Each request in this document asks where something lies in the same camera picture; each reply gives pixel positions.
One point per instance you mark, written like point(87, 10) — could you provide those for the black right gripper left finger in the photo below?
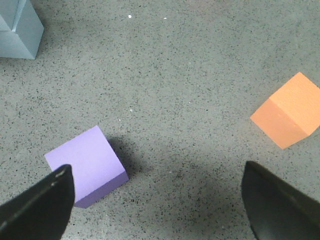
point(41, 212)

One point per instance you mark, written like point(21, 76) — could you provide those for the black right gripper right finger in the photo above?
point(275, 209)

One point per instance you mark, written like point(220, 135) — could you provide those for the light blue cracked foam block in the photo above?
point(21, 44)

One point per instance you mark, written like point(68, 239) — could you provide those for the small purple foam block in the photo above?
point(96, 169)

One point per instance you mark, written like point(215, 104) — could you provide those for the orange foam block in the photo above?
point(290, 114)

